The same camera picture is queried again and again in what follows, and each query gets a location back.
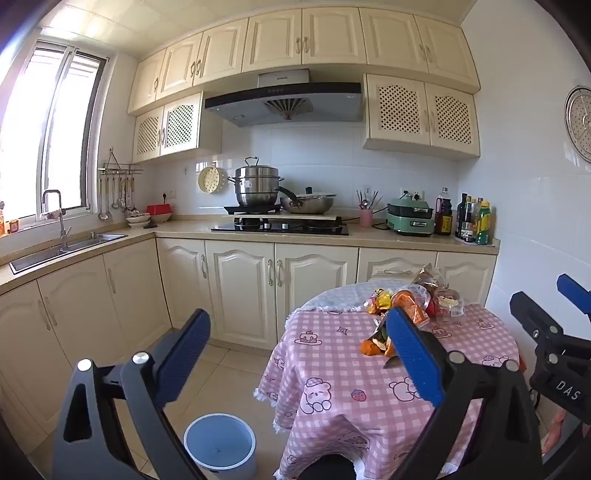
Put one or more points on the orange bottle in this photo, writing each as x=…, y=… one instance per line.
x=2, y=221

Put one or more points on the steel steamer pot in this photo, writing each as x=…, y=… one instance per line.
x=256, y=189

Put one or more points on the grey range hood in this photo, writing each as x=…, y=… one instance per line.
x=286, y=99

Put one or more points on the green electric cooker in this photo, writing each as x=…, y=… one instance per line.
x=408, y=217

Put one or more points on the orange peel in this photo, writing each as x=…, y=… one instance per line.
x=371, y=346

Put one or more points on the large soy sauce bottle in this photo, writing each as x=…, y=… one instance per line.
x=443, y=217

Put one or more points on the stacked bowls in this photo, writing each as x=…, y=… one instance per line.
x=137, y=220

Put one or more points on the cream bottle tray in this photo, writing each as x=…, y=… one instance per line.
x=493, y=243

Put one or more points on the black gas stove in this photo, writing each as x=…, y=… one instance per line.
x=277, y=227

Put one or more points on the dark glass bottle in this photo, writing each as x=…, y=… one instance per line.
x=461, y=217

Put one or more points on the round metal steamer rack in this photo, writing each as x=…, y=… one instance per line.
x=581, y=124

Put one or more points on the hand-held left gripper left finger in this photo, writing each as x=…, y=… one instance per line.
x=184, y=350

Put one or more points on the pale blue waste bin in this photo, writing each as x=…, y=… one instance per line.
x=217, y=443

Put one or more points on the pink checkered tablecloth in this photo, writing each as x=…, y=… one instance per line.
x=332, y=350

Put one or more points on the row of hanging utensils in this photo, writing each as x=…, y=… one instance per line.
x=104, y=203

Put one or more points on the wok with glass lid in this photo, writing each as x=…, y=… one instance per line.
x=309, y=203

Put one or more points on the orange snack bag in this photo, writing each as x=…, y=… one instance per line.
x=408, y=302

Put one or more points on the white fringed cloth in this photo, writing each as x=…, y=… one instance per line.
x=341, y=295

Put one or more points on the cream perforated steamer plate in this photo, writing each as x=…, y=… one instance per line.
x=210, y=179

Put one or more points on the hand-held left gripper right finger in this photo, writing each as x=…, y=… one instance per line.
x=415, y=355

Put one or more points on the white bowl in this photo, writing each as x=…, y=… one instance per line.
x=161, y=219

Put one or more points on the bundle of chopsticks and spoons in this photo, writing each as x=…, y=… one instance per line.
x=367, y=199

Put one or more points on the small jar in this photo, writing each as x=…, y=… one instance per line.
x=13, y=226

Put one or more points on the steel kitchen faucet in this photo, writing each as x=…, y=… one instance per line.
x=61, y=226

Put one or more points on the pink utensil holder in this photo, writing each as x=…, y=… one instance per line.
x=366, y=218

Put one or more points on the dark bottle with label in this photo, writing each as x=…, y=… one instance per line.
x=469, y=221

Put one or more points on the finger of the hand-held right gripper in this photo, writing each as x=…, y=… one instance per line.
x=535, y=318
x=574, y=290

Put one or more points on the sliding window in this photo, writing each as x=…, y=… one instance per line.
x=55, y=138

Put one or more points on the red and yellow candy wrapper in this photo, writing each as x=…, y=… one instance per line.
x=379, y=301

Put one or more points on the gold foil wrapper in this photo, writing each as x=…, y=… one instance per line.
x=429, y=279

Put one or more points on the steel kitchen sink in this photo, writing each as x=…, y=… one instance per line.
x=69, y=251

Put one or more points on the red snack package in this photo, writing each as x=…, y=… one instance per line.
x=443, y=302

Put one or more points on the small seasoning bottle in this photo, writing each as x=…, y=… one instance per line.
x=477, y=207

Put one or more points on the cream upper wall cabinets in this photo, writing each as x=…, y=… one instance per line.
x=332, y=37

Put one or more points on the green bottle with yellow cap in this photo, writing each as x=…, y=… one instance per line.
x=483, y=226

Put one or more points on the metal wall utensil rack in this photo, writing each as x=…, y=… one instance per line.
x=117, y=167

